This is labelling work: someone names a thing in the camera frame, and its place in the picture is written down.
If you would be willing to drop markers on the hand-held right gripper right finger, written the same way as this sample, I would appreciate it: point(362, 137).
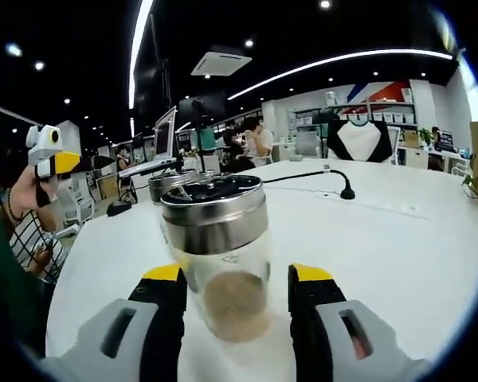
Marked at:
point(310, 338)

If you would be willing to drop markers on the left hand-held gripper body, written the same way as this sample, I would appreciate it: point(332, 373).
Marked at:
point(44, 143)

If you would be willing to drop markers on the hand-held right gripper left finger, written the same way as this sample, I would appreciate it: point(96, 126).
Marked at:
point(159, 338)

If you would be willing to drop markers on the tall seasoning bottle white grains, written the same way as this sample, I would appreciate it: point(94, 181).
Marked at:
point(163, 187)

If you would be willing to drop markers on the tall seasoning bottle brown contents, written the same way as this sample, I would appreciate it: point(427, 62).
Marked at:
point(223, 278)

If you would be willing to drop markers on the person's left hand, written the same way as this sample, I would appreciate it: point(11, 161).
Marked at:
point(34, 189)

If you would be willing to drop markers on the open silver laptop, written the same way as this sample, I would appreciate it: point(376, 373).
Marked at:
point(165, 139)

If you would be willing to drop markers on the black tripod stand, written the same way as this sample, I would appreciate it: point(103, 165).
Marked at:
point(201, 135)

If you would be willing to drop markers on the long ceiling light strip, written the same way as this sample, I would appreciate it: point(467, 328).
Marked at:
point(342, 59)
point(134, 59)

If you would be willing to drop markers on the teal board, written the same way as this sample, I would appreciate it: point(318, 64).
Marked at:
point(209, 140)

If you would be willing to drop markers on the dark hanging monitor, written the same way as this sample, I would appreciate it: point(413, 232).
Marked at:
point(211, 105)

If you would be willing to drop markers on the dark green garment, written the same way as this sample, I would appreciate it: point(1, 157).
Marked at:
point(0, 278)

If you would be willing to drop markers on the ceiling air conditioner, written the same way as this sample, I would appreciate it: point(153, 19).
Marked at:
point(221, 63)

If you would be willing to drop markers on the round ceiling spotlights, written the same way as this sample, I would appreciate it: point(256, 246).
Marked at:
point(249, 41)

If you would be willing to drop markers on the grey office chair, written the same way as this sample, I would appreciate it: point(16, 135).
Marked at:
point(306, 143)

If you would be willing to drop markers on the black and white shirt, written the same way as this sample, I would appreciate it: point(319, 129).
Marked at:
point(358, 141)

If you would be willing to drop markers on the brown cardboard box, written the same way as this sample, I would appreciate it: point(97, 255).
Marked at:
point(412, 138)

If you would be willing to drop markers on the row of white storage bins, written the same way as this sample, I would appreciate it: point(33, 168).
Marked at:
point(398, 116)

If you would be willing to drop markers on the computer monitor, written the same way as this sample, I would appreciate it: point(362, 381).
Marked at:
point(446, 140)

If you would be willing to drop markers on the metal storage shelf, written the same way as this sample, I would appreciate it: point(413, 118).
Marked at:
point(368, 104)

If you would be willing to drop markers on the large bright window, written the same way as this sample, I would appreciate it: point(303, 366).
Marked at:
point(476, 103)

